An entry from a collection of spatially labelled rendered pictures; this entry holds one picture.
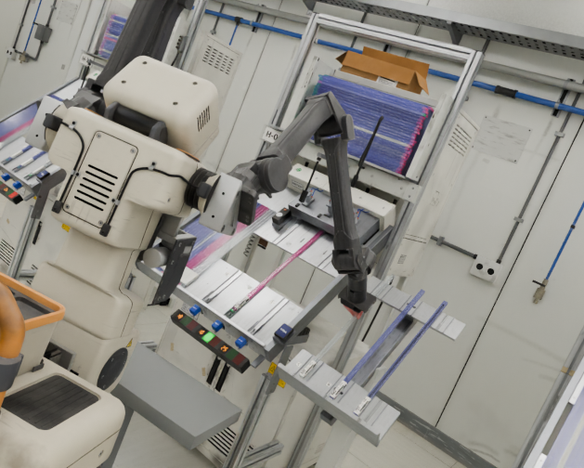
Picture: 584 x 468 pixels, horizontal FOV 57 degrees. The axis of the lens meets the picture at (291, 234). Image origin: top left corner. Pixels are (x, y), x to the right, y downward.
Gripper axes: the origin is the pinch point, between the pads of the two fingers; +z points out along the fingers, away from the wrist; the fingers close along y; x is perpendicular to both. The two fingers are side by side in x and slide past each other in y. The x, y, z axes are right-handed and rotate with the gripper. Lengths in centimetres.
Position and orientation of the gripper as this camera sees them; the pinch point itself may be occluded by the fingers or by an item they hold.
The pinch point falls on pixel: (356, 315)
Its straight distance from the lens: 172.8
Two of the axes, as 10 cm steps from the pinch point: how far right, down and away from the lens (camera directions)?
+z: 0.7, 7.2, 6.9
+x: -6.4, 5.6, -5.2
